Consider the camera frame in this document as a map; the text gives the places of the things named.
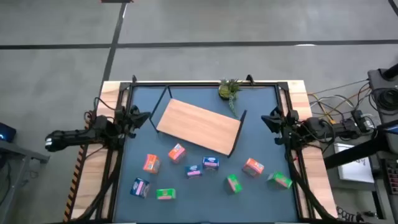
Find gray metal cart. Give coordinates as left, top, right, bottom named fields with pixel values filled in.
left=0, top=139, right=50, bottom=224

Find tangled floor cables by stand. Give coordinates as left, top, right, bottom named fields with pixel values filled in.
left=307, top=79, right=374, bottom=125

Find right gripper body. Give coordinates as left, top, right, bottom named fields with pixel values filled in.
left=272, top=105, right=300, bottom=146

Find small potted succulent plant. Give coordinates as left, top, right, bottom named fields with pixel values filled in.
left=217, top=78, right=244, bottom=118

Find dark blue-lit device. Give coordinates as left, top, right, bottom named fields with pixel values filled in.
left=0, top=122, right=17, bottom=143

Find yellow black hazard tape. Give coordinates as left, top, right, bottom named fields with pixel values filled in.
left=63, top=143, right=89, bottom=223

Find backlit keyboard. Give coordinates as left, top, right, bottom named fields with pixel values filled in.
left=384, top=157, right=398, bottom=195

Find black metal table frame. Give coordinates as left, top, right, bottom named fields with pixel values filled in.
left=70, top=74, right=340, bottom=224

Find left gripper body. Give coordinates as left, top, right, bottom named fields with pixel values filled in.
left=119, top=105, right=141, bottom=139

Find green Apple Jacks cereal box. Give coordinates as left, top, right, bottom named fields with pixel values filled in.
left=225, top=174, right=243, bottom=195
left=267, top=171, right=294, bottom=190
left=155, top=188, right=177, bottom=200

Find black equipment stand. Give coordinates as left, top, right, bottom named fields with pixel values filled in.
left=323, top=119, right=398, bottom=170

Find gray equipment cart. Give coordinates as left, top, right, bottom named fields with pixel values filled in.
left=368, top=63, right=398, bottom=125

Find wooden shelf with black frame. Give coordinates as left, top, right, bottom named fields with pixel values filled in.
left=149, top=85, right=248, bottom=159

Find white board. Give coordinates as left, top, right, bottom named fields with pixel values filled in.
left=334, top=142, right=376, bottom=184

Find coiled black cable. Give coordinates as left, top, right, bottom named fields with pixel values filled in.
left=371, top=88, right=398, bottom=110

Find orange Mini Wheats cereal box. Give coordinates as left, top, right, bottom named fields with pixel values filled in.
left=142, top=154, right=162, bottom=174
left=167, top=142, right=187, bottom=163
left=242, top=157, right=265, bottom=177

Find blue Frosted Flakes cereal box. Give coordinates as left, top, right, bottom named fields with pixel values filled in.
left=184, top=164, right=203, bottom=179
left=201, top=156, right=220, bottom=171
left=129, top=177, right=151, bottom=199

